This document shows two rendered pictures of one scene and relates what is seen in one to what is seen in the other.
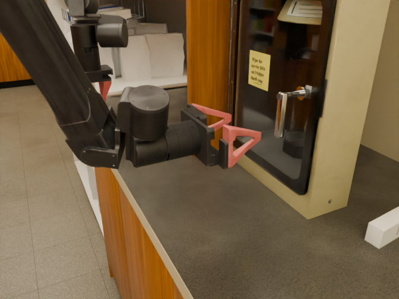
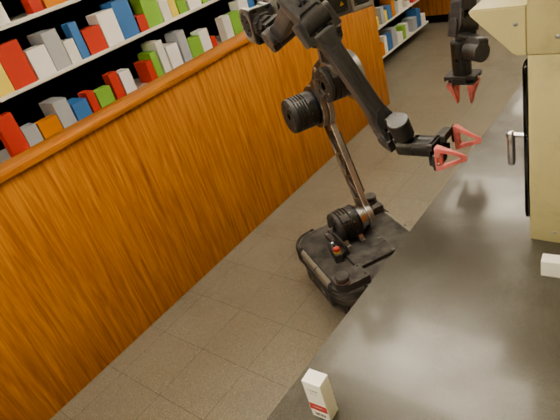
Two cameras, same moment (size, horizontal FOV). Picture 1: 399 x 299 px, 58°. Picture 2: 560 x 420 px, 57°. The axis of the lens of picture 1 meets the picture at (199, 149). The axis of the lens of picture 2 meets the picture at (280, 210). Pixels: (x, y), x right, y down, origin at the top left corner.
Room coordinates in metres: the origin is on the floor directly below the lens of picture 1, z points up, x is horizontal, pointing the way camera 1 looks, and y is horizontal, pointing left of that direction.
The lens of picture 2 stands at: (-0.24, -1.00, 1.82)
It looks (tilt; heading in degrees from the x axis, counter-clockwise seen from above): 30 degrees down; 72
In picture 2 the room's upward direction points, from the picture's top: 17 degrees counter-clockwise
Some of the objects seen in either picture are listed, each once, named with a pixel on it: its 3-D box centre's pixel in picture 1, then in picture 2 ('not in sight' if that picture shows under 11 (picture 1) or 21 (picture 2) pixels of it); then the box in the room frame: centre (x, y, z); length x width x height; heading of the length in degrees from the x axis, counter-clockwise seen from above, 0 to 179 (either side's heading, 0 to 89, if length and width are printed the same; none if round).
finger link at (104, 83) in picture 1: (95, 89); (467, 88); (0.88, 0.26, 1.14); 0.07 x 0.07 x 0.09; 27
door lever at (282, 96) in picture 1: (288, 112); (518, 147); (0.64, -0.17, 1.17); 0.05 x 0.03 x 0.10; 116
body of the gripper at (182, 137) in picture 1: (183, 139); (429, 146); (0.54, 0.03, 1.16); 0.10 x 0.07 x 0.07; 26
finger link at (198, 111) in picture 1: (212, 124); (461, 141); (0.60, -0.02, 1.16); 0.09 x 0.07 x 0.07; 116
